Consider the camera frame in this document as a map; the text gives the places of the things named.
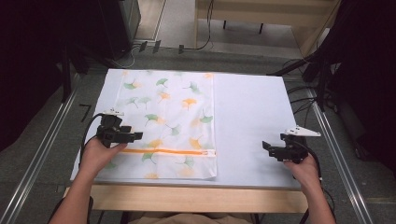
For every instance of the light wooden furniture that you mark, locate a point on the light wooden furniture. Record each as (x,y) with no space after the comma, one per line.
(264,12)

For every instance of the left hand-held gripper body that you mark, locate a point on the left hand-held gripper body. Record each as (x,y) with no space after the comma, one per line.
(110,132)

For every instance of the black cabinet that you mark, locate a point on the black cabinet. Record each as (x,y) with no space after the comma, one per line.
(115,28)

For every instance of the person's right hand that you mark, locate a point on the person's right hand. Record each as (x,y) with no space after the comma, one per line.
(305,172)

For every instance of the leaf print mesh laundry bag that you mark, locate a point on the leaf print mesh laundry bag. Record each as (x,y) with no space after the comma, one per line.
(174,102)

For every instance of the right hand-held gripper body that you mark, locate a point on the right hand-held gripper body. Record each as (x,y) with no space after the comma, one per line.
(291,151)

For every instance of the black metal stand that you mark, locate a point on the black metal stand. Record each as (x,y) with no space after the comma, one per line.
(320,90)
(66,81)

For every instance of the aluminium floor rail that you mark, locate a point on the aluminium floor rail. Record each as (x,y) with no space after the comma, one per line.
(41,155)
(337,155)

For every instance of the wooden table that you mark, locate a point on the wooden table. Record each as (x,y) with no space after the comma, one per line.
(199,199)

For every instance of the black curtain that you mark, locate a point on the black curtain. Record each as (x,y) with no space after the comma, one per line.
(25,62)
(373,62)

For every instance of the person's left hand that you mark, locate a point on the person's left hand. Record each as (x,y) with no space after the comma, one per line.
(95,158)

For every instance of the small black floor bracket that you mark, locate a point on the small black floor bracket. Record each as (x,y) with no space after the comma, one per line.
(181,48)
(156,46)
(143,46)

